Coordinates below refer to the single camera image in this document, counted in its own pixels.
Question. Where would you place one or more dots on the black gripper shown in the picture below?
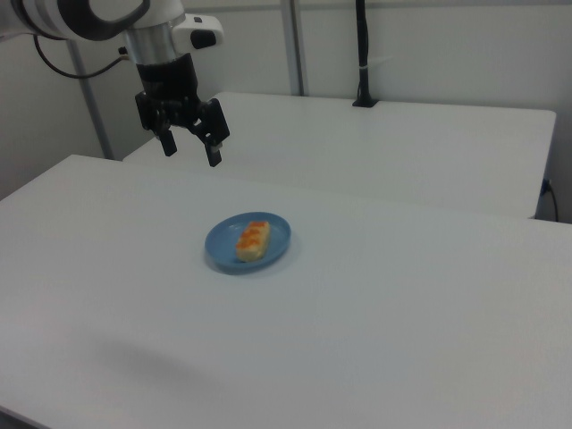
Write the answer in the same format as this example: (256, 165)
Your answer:
(167, 85)

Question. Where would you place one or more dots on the bread with orange topping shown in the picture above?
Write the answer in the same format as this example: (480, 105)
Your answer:
(253, 241)

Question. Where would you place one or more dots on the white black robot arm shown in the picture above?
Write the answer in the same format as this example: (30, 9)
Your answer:
(53, 18)

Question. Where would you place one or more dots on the blue oval plate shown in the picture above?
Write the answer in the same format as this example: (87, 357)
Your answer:
(221, 248)

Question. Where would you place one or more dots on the white side table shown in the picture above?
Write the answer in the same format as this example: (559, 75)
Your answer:
(357, 152)

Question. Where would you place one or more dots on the black pole with base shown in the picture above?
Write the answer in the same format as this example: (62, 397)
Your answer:
(364, 49)

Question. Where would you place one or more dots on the blue plug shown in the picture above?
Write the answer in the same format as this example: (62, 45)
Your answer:
(545, 187)

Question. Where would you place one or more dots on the grey metal frame post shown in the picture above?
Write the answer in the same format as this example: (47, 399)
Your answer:
(91, 107)
(297, 44)

